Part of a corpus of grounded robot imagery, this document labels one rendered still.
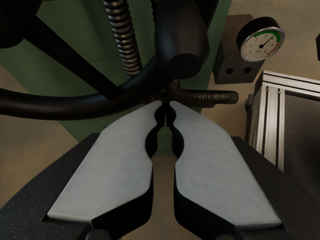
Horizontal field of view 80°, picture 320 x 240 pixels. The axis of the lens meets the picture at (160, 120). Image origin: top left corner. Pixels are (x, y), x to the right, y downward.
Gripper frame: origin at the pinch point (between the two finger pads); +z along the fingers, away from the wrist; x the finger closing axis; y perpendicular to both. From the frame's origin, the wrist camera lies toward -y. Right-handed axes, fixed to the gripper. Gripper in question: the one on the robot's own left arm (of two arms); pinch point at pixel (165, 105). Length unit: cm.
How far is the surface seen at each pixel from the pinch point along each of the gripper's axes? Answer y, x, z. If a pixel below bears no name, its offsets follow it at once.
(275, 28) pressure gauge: -2.2, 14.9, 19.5
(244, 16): -2.7, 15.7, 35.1
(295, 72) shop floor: 30, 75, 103
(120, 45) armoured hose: -1.2, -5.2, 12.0
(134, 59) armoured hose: 0.5, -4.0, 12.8
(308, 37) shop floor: 15, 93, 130
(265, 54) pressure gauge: 1.8, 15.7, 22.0
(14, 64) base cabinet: 5.4, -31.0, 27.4
